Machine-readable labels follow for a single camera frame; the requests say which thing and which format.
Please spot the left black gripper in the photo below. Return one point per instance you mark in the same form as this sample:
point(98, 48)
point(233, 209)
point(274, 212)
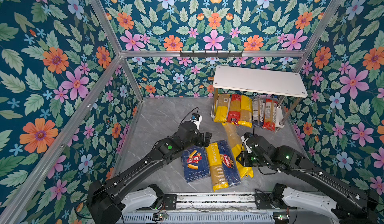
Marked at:
point(206, 140)

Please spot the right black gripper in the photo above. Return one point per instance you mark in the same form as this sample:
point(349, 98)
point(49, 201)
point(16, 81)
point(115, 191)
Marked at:
point(243, 158)

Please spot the blue Barilla spaghetti pack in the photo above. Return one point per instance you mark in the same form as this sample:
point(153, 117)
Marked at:
point(229, 164)

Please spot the blue Barilla pasta box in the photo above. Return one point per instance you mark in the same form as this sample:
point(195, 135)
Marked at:
point(195, 164)

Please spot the yellow-ended spaghetti pack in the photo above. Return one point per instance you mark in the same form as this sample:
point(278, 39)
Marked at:
point(235, 144)

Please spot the wide yellow spaghetti pack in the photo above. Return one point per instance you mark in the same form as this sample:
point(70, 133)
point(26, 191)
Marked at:
point(222, 108)

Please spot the yellow Pastatime spaghetti pack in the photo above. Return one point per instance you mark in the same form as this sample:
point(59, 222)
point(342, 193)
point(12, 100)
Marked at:
point(219, 180)

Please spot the red spaghetti pack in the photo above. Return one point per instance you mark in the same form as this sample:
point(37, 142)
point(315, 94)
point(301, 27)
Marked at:
point(234, 109)

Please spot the narrow yellow spaghetti pack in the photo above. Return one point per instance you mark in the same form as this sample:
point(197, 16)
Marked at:
point(246, 112)

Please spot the red-yellow labelled spaghetti pack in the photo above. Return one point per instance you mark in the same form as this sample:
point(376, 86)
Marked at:
point(270, 115)

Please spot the white-label clear spaghetti pack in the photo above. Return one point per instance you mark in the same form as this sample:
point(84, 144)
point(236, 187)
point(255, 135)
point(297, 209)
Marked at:
point(258, 112)

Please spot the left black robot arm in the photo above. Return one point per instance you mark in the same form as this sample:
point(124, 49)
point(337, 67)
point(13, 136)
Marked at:
point(105, 200)

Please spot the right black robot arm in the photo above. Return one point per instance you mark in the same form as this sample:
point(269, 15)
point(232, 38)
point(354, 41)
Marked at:
point(337, 200)

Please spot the white two-tier shelf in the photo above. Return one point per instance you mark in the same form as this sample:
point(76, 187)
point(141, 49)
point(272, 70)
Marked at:
point(283, 84)

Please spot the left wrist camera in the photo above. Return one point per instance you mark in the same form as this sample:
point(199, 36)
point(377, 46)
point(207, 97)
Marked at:
point(196, 119)

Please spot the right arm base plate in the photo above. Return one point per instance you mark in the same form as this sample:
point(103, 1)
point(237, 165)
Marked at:
point(264, 200)

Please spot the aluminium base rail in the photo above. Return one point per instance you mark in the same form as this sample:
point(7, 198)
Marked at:
point(245, 201)

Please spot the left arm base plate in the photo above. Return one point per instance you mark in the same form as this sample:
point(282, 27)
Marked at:
point(166, 202)

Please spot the black hook rail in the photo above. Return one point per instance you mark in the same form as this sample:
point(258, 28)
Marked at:
point(211, 54)

